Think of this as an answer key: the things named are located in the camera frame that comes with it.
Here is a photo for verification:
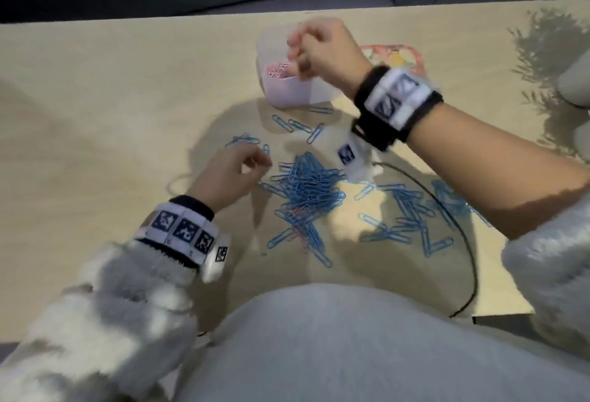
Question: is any person's right hand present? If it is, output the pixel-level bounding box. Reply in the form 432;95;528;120
285;17;374;99

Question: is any person's left hand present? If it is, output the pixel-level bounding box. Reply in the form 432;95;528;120
186;141;274;213

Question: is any heap of pink paper clips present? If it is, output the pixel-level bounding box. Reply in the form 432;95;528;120
265;61;297;81

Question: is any clear plastic divided box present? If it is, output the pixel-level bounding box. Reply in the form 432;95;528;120
256;21;345;109

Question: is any group of blue paper clips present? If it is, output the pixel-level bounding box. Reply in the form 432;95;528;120
224;104;492;261

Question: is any person's left forearm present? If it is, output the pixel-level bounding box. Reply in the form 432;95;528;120
0;239;218;402

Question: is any person's right forearm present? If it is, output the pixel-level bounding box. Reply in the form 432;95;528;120
407;102;590;241

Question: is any floral tin lid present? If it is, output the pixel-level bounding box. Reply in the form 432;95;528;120
357;43;428;79

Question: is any left marker wristband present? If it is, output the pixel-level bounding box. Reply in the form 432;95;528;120
134;195;221;270

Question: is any marker wristband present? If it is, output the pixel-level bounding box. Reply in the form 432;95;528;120
352;65;445;153
134;195;221;270

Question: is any right marker wristband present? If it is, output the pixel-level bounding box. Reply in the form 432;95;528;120
352;65;445;153

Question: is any white plant pot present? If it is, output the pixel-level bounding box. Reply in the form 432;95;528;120
555;58;590;108
571;120;590;162

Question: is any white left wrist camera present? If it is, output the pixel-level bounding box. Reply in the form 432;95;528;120
200;233;232;284

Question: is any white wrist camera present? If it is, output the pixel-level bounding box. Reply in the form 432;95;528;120
200;233;232;284
329;129;384;184

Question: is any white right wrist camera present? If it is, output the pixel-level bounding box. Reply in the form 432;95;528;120
329;129;384;184

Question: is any black right camera cable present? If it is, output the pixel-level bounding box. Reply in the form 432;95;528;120
372;161;480;320

